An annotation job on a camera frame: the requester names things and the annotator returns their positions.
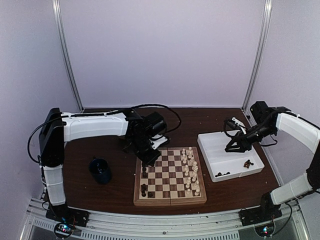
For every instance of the white plastic compartment tray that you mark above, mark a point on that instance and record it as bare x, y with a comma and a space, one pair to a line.
212, 146

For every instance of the right aluminium frame post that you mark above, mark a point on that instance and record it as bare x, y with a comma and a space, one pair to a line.
264, 30

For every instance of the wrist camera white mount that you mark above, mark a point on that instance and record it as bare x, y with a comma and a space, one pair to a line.
236, 124
157, 143

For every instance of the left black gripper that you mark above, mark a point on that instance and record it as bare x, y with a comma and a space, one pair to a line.
149, 160

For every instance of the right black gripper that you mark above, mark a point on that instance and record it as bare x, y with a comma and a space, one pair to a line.
243, 143

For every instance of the wooden chess board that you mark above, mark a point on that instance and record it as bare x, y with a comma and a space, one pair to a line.
165, 181

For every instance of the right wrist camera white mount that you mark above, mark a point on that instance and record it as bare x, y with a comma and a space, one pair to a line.
236, 124

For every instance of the left aluminium frame post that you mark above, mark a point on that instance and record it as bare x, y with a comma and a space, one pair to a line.
65, 53

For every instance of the aluminium frame post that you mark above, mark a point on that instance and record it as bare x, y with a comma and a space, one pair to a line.
264, 30
65, 53

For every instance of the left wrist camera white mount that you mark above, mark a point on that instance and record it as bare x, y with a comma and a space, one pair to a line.
157, 143

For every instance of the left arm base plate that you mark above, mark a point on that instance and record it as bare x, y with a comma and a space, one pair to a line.
68, 215

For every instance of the row of white chess pieces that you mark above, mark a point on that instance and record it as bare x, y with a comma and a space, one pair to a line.
190, 172

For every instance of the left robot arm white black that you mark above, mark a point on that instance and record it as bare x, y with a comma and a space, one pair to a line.
143, 134

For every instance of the dark blue mug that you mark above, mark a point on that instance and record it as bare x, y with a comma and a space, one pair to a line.
100, 170

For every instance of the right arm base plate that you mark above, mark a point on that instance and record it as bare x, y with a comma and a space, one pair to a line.
255, 215

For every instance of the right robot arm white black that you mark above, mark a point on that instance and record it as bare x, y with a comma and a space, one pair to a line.
304, 143

